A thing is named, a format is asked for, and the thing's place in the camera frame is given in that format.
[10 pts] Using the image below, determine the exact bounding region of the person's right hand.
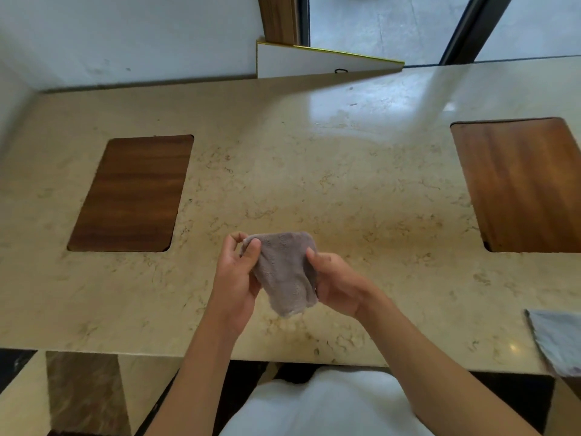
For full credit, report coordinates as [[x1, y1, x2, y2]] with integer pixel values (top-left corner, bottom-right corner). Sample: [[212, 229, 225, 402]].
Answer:
[[306, 248, 381, 321]]

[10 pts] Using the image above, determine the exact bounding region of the person's left hand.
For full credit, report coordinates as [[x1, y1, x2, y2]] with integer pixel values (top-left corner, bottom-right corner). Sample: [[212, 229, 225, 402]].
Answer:
[[210, 232, 262, 332]]

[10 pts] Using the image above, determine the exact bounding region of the grey microfibre cloth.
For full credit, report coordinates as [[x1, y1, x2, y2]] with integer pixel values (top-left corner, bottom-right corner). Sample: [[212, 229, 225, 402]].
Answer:
[[240, 231, 320, 319]]

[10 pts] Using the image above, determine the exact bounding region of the person's left forearm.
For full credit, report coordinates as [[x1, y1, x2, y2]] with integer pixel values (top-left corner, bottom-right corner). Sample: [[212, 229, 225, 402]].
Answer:
[[144, 312, 238, 436]]

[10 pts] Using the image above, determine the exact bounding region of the person's right forearm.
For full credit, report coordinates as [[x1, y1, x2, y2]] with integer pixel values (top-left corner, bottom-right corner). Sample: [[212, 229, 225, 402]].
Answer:
[[356, 289, 541, 436]]

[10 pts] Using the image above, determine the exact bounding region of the wooden inset panel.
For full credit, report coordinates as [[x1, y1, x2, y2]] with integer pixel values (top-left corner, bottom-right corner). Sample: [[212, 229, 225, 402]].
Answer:
[[450, 117, 581, 253], [67, 134, 194, 253]]

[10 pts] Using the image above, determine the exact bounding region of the person's white shirt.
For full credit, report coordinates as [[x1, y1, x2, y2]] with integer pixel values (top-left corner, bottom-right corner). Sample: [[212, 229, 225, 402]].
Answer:
[[219, 366, 435, 436]]

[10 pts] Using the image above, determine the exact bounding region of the white board with yellow edge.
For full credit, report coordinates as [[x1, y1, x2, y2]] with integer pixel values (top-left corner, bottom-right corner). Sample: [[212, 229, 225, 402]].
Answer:
[[256, 39, 405, 79]]

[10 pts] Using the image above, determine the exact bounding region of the blue-grey folded cloth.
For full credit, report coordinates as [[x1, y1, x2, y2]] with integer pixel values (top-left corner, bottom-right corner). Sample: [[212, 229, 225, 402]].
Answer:
[[525, 309, 581, 378]]

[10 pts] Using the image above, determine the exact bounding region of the wooden door post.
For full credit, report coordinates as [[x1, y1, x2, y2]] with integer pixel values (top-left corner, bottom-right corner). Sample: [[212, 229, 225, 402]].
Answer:
[[257, 0, 300, 46]]

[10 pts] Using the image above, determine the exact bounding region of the black window frame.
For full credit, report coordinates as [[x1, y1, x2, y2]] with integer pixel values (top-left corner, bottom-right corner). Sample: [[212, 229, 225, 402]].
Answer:
[[439, 0, 517, 66]]

